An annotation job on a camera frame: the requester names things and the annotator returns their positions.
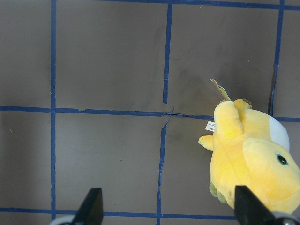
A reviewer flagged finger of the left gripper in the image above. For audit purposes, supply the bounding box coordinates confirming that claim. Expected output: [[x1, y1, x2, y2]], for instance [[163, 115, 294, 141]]
[[72, 187, 103, 225], [234, 186, 275, 225]]

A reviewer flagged yellow plush dinosaur toy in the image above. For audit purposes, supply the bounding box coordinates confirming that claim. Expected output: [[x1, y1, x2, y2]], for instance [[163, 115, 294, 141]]
[[198, 86, 300, 213]]

